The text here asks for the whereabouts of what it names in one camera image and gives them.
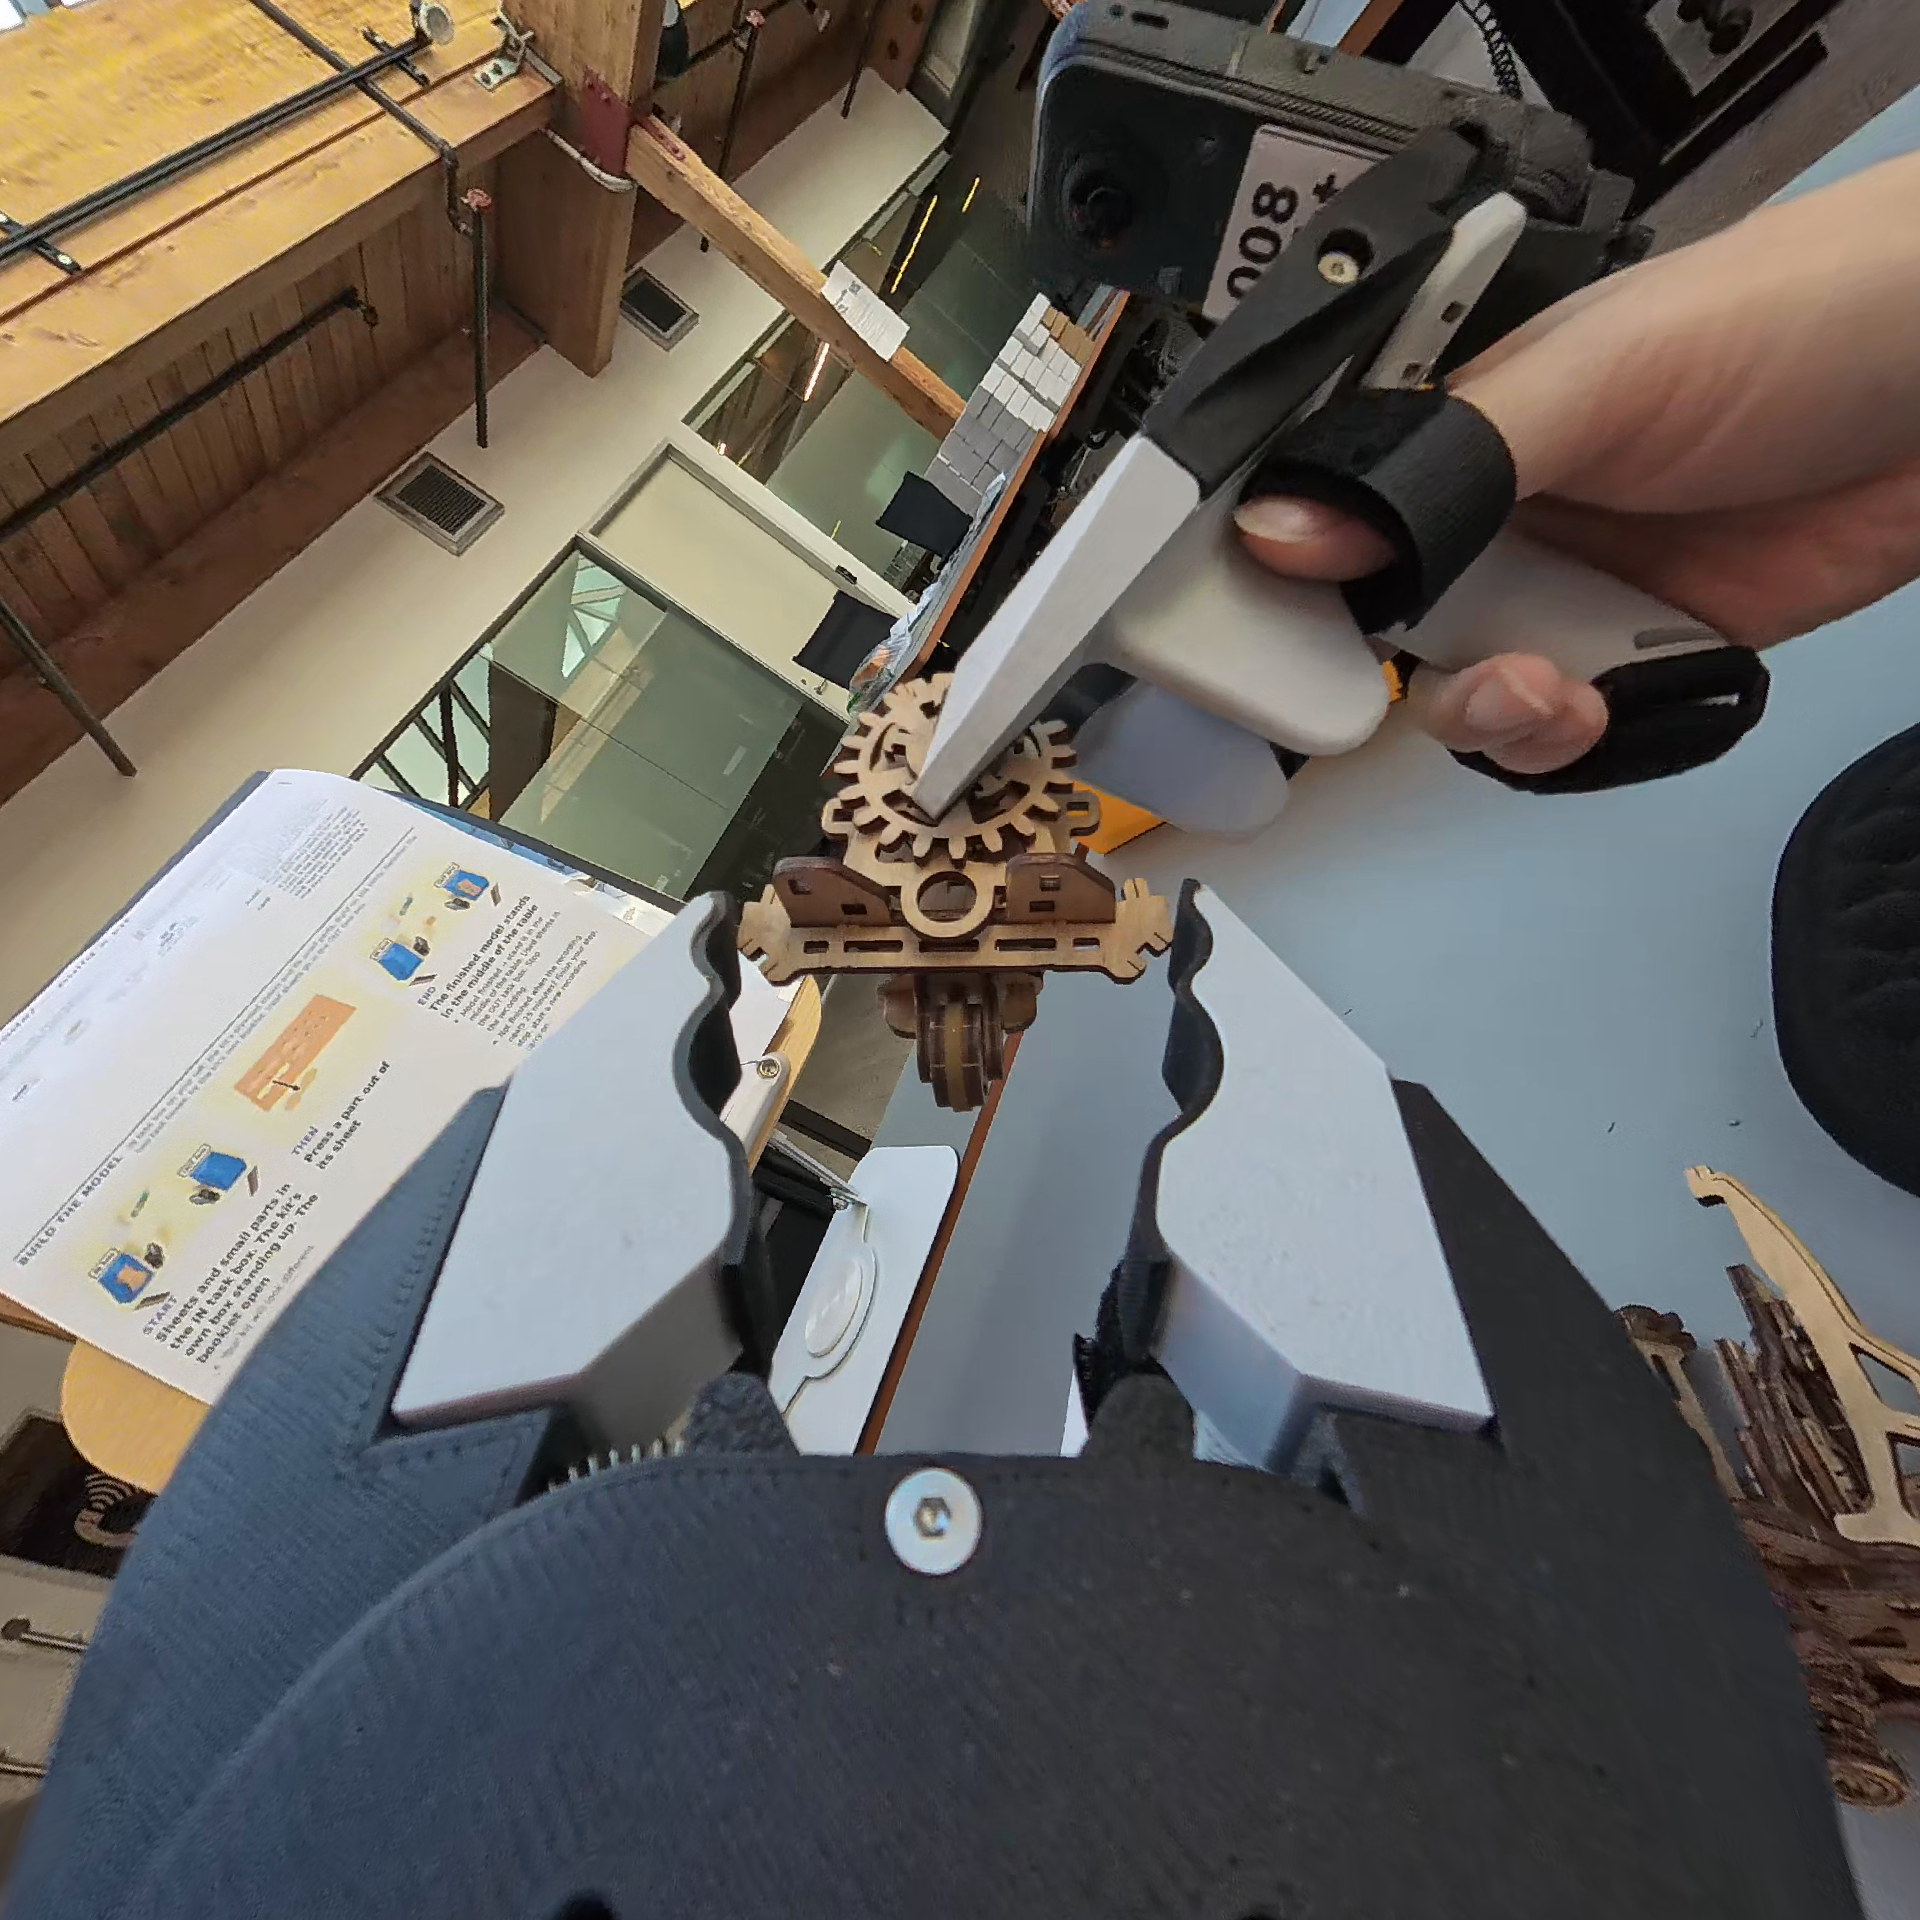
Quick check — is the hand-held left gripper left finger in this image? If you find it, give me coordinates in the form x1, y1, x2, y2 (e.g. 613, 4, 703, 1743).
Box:
392, 894, 759, 1457

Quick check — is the printed instruction poster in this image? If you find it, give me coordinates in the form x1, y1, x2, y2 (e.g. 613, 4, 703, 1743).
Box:
0, 769, 680, 1409

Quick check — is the black textured object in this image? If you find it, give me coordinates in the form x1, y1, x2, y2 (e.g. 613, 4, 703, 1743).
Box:
1770, 737, 1920, 1186

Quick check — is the white plastic desk cover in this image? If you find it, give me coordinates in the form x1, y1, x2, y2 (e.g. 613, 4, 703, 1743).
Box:
773, 1143, 962, 1454

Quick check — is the partly built wooden model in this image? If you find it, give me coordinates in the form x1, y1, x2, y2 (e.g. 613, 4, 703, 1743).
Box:
1615, 1168, 1920, 1818

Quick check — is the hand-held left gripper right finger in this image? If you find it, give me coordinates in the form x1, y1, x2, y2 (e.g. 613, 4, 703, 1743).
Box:
1143, 883, 1500, 1474

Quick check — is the stack of white boxes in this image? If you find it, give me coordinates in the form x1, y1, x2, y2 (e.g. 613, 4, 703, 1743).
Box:
919, 292, 1099, 500

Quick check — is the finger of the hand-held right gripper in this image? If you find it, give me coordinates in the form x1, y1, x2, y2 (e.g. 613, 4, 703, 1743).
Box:
911, 433, 1204, 816
1077, 682, 1295, 836

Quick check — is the person's right hand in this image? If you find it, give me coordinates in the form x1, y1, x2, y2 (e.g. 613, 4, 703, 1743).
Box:
1237, 151, 1920, 778

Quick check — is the wooden gear assembly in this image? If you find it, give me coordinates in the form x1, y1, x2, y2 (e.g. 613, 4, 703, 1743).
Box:
738, 673, 1174, 1115

